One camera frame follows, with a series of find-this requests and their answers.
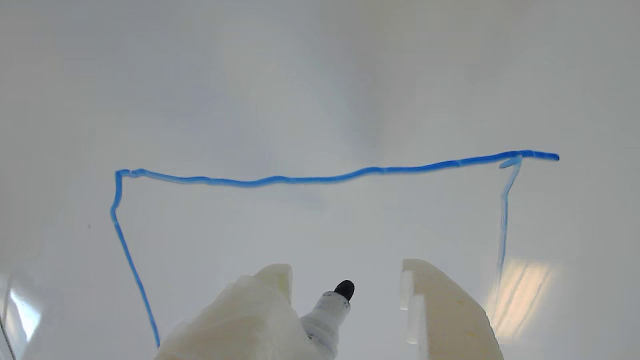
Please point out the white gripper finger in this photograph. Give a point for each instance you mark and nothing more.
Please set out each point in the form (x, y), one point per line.
(240, 320)
(450, 320)

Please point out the whiteboard marker pen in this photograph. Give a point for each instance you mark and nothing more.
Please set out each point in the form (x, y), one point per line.
(327, 320)

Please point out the large white whiteboard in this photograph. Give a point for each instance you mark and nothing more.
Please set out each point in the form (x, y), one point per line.
(300, 100)

